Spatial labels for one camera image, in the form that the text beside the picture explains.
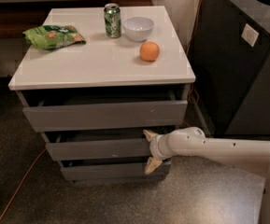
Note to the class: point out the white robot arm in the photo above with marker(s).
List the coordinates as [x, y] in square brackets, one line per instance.
[249, 155]

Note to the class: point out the green soda can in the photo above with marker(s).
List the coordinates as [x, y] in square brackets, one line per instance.
[112, 17]

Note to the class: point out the green snack bag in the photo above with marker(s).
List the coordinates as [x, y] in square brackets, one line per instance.
[53, 36]

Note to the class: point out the black bin cabinet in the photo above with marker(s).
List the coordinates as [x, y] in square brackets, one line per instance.
[233, 78]

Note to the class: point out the white label on cabinet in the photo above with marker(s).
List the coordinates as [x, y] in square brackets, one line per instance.
[250, 35]

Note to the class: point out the grey top drawer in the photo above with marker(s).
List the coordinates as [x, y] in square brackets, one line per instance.
[105, 116]

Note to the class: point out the orange fruit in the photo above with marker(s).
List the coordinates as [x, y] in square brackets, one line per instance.
[149, 51]

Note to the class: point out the grey drawer cabinet white top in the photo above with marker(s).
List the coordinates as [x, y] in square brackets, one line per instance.
[104, 70]

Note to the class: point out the white bowl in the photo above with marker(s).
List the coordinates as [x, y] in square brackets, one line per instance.
[138, 29]

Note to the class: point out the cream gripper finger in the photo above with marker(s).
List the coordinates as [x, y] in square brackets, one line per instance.
[152, 165]
[149, 134]

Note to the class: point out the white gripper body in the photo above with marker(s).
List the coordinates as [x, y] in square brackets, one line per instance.
[155, 147]

